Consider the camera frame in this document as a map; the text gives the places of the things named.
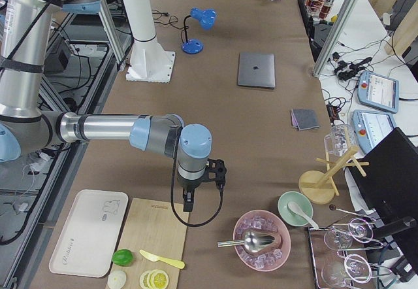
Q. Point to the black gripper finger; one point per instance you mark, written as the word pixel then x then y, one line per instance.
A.
pixel 188 197

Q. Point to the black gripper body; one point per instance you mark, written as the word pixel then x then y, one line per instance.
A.
pixel 189 185

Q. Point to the grey laptop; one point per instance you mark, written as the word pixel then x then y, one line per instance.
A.
pixel 256 70

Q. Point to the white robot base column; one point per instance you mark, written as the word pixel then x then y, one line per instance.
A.
pixel 149 61

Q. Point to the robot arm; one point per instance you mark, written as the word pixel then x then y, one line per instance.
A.
pixel 25 128

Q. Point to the wooden cutting board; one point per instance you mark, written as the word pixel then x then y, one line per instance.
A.
pixel 151 226

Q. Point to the yellow plastic knife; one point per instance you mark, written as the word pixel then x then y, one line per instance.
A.
pixel 155 258

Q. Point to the metal ice scoop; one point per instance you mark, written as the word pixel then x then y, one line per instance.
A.
pixel 254 241

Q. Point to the lemon slices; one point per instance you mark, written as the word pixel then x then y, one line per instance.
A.
pixel 154 279

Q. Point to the pink bowl with ice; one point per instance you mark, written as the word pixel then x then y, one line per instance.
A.
pixel 265 221

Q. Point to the green lime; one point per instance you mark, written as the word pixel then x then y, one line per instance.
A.
pixel 122 257

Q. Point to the white ceramic spoon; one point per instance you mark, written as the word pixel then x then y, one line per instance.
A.
pixel 295 208

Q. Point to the halved white onion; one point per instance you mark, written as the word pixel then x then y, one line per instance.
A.
pixel 117 279

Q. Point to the white plastic tray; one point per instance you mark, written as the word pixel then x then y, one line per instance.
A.
pixel 90 233

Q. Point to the wooden mug tree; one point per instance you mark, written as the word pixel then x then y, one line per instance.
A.
pixel 319 187

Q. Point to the grey folded cloth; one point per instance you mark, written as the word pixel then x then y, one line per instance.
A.
pixel 304 119

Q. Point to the clear glass mug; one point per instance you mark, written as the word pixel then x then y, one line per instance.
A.
pixel 340 139

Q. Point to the wine glass rack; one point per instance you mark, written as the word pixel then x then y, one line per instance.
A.
pixel 373 252

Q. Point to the lower wine glass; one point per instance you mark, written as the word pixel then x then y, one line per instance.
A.
pixel 346 272

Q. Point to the upper wine glass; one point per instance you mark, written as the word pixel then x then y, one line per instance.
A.
pixel 342 236

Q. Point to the lower teach pendant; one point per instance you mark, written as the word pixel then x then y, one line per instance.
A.
pixel 371 127

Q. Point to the teach pendant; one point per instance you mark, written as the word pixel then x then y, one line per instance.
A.
pixel 371 127
pixel 378 91

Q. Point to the black monitor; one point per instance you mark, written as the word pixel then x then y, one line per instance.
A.
pixel 390 184

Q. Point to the upper teach pendant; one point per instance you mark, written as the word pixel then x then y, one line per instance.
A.
pixel 378 91

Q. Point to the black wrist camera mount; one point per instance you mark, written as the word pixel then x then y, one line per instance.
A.
pixel 215 171

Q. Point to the aluminium frame post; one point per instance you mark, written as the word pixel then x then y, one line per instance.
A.
pixel 343 16

